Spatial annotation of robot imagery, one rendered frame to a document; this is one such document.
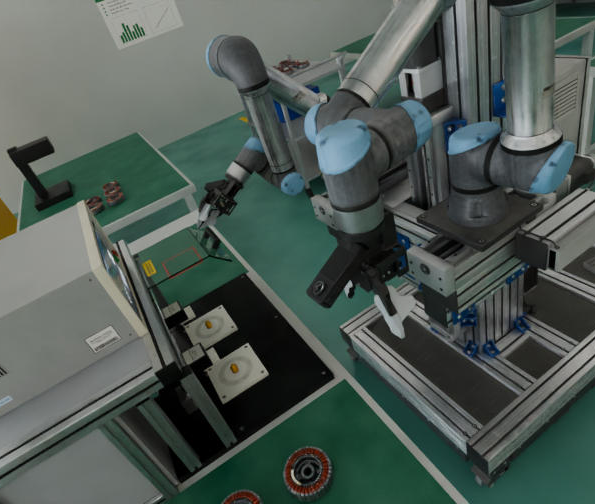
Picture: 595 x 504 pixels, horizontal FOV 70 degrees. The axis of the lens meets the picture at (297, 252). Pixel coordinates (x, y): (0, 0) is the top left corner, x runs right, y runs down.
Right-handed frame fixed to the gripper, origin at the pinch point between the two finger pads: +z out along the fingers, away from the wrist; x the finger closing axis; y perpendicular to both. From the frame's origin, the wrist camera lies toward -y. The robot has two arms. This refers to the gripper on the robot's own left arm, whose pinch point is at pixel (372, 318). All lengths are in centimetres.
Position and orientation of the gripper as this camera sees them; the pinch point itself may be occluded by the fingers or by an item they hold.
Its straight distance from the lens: 79.0
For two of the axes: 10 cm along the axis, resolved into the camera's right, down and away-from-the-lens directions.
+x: -5.0, -3.9, 7.8
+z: 2.7, 7.8, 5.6
